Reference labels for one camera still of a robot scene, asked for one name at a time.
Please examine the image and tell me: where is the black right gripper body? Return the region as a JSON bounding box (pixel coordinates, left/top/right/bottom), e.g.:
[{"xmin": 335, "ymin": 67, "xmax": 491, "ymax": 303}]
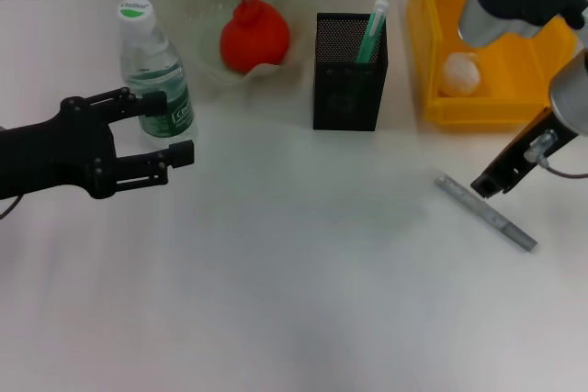
[{"xmin": 485, "ymin": 106, "xmax": 579, "ymax": 192}]

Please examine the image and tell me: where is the clear water bottle green label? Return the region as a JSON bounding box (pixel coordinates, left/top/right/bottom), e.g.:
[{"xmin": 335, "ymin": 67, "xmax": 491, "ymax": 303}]
[{"xmin": 117, "ymin": 0, "xmax": 198, "ymax": 143}]

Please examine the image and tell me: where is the green utility knife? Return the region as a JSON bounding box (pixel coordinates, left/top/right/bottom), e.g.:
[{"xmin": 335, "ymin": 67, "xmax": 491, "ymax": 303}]
[{"xmin": 354, "ymin": 0, "xmax": 390, "ymax": 65}]

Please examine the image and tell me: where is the translucent green fruit bowl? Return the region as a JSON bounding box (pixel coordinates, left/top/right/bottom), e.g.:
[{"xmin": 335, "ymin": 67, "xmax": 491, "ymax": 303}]
[{"xmin": 147, "ymin": 0, "xmax": 313, "ymax": 102}]

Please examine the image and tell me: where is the white paper ball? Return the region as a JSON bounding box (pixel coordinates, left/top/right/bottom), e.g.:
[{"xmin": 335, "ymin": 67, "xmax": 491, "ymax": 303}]
[{"xmin": 440, "ymin": 51, "xmax": 482, "ymax": 97}]

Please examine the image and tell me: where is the grey right arm cable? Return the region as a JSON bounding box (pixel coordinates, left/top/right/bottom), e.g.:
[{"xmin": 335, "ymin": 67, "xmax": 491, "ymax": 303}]
[{"xmin": 526, "ymin": 129, "xmax": 588, "ymax": 181}]

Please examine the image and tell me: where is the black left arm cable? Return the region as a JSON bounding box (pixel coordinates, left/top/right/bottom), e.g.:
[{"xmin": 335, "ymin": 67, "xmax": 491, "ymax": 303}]
[{"xmin": 0, "ymin": 194, "xmax": 25, "ymax": 222}]

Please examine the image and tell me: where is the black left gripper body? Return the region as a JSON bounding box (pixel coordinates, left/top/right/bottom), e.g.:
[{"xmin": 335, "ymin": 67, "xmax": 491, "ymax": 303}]
[{"xmin": 0, "ymin": 96, "xmax": 117, "ymax": 203}]

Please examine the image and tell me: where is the yellow plastic storage bin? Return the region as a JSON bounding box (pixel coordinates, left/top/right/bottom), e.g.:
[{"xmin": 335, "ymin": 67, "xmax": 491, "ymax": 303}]
[{"xmin": 404, "ymin": 0, "xmax": 578, "ymax": 130}]

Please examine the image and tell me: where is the grey marker pen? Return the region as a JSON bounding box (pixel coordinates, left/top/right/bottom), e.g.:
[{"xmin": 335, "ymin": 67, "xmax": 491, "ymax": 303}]
[{"xmin": 435, "ymin": 171, "xmax": 539, "ymax": 254}]

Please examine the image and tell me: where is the black mesh pen holder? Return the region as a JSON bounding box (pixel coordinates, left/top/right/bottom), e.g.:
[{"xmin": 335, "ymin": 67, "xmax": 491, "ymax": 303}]
[{"xmin": 311, "ymin": 12, "xmax": 390, "ymax": 131}]

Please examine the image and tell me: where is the red-orange knitted fruit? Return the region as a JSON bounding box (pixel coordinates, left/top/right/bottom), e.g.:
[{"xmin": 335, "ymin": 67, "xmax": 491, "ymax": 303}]
[{"xmin": 219, "ymin": 0, "xmax": 291, "ymax": 74}]

